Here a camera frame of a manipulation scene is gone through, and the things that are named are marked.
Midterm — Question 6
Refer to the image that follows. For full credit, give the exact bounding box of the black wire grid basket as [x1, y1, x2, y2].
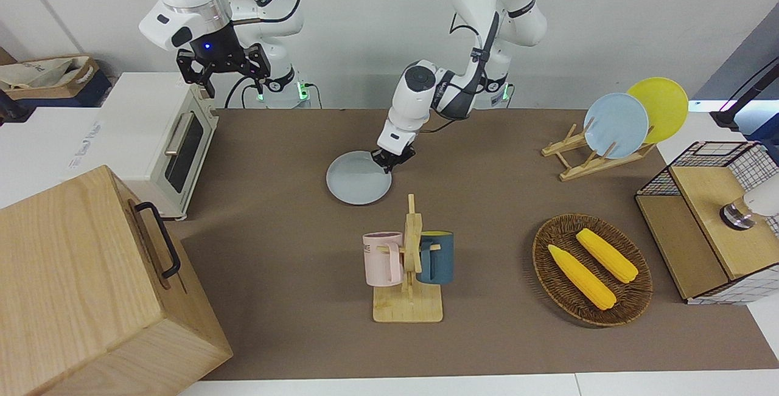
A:
[635, 141, 779, 307]

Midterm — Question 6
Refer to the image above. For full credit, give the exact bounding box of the cream toaster oven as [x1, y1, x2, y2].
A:
[91, 72, 220, 221]

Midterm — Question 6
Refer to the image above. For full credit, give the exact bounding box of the light wooden insert box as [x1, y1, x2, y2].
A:
[636, 165, 779, 299]

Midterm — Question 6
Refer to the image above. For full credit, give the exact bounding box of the white cylindrical grinder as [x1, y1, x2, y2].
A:
[720, 174, 779, 231]

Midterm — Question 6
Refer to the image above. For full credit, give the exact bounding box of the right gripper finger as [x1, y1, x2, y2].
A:
[240, 43, 271, 94]
[176, 49, 216, 99]

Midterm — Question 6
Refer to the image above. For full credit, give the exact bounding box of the gray round plate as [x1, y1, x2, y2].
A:
[326, 150, 393, 206]

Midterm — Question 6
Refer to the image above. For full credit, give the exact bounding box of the black camera stand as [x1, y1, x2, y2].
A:
[709, 61, 779, 129]

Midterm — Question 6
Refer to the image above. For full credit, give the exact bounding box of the wooden mug stand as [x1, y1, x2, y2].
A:
[372, 194, 444, 324]

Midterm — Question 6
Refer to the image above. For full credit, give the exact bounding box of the yellow plate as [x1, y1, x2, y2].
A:
[627, 77, 690, 145]

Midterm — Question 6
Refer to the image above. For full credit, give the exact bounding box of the black arm cable sleeve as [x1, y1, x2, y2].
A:
[449, 12, 501, 120]

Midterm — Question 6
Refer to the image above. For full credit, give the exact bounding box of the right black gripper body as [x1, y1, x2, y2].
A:
[190, 22, 247, 74]

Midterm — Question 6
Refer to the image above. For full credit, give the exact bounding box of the teal mug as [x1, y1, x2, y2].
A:
[416, 231, 455, 285]

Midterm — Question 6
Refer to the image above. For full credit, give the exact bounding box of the dark blue crate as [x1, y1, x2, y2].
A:
[18, 74, 113, 108]

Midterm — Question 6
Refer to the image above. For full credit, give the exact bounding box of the large wooden box black handle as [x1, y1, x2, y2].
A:
[0, 165, 234, 396]

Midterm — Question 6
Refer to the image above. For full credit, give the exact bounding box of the wooden dish rack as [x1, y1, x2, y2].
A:
[542, 117, 657, 182]

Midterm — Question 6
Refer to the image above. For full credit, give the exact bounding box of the pink mug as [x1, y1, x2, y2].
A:
[363, 232, 405, 288]

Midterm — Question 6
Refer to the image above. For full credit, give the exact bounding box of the light blue plate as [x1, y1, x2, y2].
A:
[584, 92, 650, 160]

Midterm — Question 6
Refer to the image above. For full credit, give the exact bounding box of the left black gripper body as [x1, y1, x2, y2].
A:
[371, 145, 416, 169]

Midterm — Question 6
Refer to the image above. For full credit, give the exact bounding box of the yellow corn cob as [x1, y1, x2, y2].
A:
[576, 228, 640, 284]
[548, 244, 617, 311]

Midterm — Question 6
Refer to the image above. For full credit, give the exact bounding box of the white bag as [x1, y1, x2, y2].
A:
[0, 57, 80, 89]

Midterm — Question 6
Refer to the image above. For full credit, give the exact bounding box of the brown table mat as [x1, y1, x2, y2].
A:
[167, 108, 779, 381]

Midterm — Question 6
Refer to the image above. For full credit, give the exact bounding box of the round wicker basket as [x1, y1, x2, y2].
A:
[533, 214, 654, 327]

